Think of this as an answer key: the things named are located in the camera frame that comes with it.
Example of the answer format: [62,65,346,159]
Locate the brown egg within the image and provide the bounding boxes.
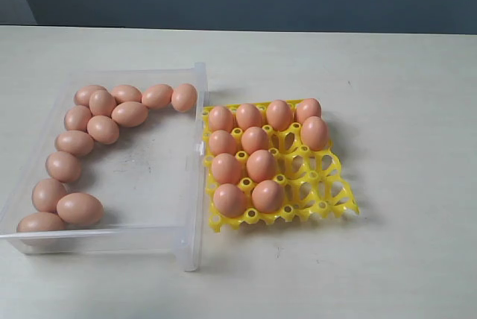
[55,130,94,157]
[57,192,104,226]
[209,130,237,156]
[64,105,92,132]
[89,89,116,117]
[111,101,148,127]
[171,83,198,113]
[45,151,81,183]
[266,100,294,131]
[110,84,142,104]
[208,106,234,133]
[32,178,68,213]
[16,212,66,233]
[86,116,119,145]
[246,150,277,183]
[296,98,322,124]
[252,180,285,213]
[236,104,263,130]
[300,116,329,151]
[74,85,106,107]
[212,183,247,218]
[142,84,173,110]
[241,127,269,154]
[211,153,241,185]

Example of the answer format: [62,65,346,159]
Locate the yellow plastic egg tray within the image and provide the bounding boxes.
[202,99,359,232]

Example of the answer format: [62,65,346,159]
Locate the clear plastic bin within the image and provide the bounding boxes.
[1,63,208,271]

